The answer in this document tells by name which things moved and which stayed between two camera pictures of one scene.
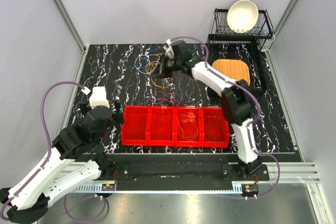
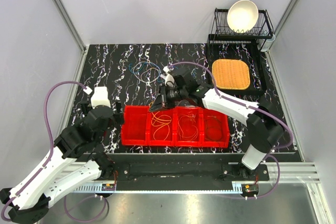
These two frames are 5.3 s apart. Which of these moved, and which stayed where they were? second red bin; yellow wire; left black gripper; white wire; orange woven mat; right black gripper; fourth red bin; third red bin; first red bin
Moved: white wire; yellow wire; right black gripper
Stayed: orange woven mat; second red bin; left black gripper; third red bin; first red bin; fourth red bin
